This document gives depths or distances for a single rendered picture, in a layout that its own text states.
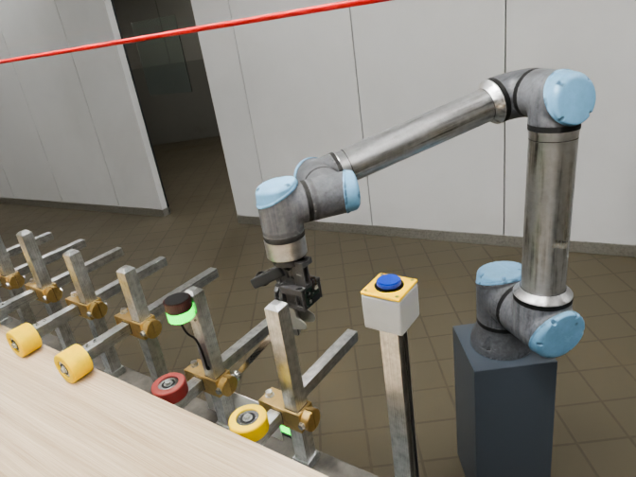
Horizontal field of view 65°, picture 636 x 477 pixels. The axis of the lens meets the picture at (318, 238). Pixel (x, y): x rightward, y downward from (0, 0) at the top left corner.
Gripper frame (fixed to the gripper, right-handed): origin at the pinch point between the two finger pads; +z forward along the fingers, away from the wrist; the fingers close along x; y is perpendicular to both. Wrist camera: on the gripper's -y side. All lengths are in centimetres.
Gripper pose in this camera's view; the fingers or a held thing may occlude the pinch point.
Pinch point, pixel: (294, 329)
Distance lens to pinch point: 121.8
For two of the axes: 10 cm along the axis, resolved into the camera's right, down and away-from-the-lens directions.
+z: 1.4, 9.1, 3.9
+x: 5.6, -4.0, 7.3
